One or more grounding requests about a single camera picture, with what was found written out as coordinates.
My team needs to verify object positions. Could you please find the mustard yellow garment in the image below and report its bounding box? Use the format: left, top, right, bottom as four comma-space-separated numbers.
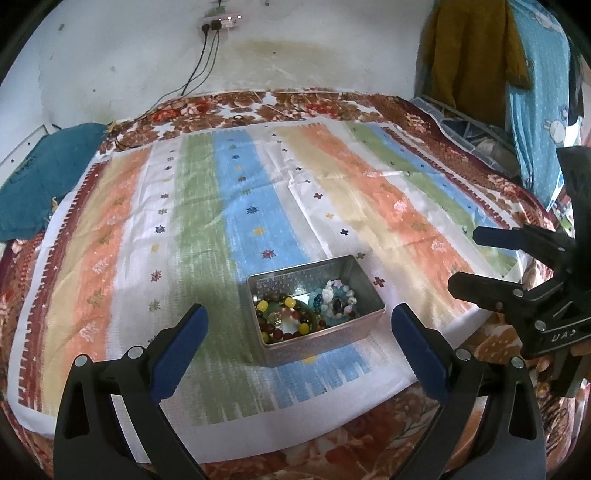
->
421, 0, 533, 126

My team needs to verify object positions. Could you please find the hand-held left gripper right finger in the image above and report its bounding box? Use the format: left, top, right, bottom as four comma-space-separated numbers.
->
390, 302, 548, 480

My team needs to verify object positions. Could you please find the dark hanging garment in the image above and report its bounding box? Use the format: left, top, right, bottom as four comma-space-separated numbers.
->
567, 44, 591, 148

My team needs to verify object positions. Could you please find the blue multicolour bead bracelet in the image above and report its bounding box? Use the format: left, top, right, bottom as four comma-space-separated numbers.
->
308, 285, 362, 320

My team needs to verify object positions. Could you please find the metal wire rack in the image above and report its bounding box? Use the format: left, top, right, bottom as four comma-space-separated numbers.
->
427, 95, 525, 160

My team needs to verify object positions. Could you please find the striped pastel cloth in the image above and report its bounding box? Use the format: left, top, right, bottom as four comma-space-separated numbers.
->
9, 116, 532, 450

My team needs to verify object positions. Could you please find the yellow and black bead bracelet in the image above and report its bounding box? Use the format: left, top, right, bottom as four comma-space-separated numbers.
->
254, 296, 326, 343

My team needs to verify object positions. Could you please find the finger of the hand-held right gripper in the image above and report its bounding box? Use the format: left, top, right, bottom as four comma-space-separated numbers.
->
472, 224, 576, 269
446, 272, 528, 315

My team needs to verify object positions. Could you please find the teal cloth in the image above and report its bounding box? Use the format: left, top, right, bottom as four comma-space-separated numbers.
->
0, 122, 110, 244

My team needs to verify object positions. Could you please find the black power cable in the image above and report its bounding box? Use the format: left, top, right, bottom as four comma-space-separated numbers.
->
179, 27, 209, 97
184, 27, 221, 93

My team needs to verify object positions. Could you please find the red bead bracelet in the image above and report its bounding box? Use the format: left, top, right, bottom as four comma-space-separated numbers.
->
261, 313, 329, 345

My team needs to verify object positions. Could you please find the white power strip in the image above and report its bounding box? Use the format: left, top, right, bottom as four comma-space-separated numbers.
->
198, 13, 242, 32

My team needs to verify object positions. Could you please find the pale stone chip bracelet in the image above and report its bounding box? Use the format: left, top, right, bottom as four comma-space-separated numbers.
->
322, 279, 360, 316

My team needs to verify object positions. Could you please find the silver metal tin box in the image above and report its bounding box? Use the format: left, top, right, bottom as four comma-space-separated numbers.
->
246, 255, 386, 368

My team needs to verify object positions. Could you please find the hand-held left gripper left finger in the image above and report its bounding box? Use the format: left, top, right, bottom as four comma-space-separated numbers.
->
53, 303, 209, 480

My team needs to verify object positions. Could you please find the blue printed cloth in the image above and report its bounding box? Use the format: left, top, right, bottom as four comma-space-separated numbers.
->
505, 0, 575, 210

